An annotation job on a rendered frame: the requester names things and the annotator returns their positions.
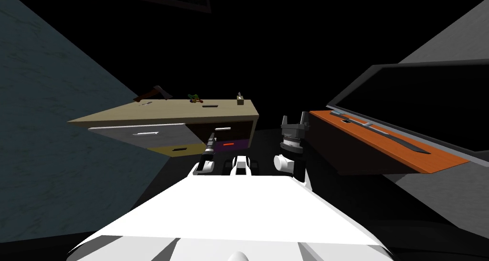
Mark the beige dresser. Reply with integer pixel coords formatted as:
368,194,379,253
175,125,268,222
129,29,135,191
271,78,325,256
67,97,260,157

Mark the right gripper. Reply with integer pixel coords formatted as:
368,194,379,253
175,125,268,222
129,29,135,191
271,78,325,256
280,111,310,143

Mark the dark brown drawer front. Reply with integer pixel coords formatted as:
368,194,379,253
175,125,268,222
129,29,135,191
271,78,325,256
186,120,255,144

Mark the purple drawer front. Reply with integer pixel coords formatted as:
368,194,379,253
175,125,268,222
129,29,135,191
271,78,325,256
212,138,251,154

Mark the yellow drawer front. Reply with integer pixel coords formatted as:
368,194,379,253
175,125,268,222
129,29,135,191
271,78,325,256
147,143,208,157

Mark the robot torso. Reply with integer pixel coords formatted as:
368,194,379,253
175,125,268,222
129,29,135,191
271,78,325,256
66,154,395,261

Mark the grey drawer front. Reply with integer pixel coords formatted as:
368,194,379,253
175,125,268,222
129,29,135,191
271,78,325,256
87,123,207,150

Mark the long black bar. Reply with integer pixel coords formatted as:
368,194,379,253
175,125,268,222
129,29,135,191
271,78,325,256
330,110,432,155

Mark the brown axe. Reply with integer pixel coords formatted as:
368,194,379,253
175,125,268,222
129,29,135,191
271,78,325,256
132,85,174,103

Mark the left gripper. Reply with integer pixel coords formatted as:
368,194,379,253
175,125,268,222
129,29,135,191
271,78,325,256
205,133,218,153

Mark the black television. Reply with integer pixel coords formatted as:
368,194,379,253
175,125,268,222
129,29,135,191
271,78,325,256
326,60,489,163

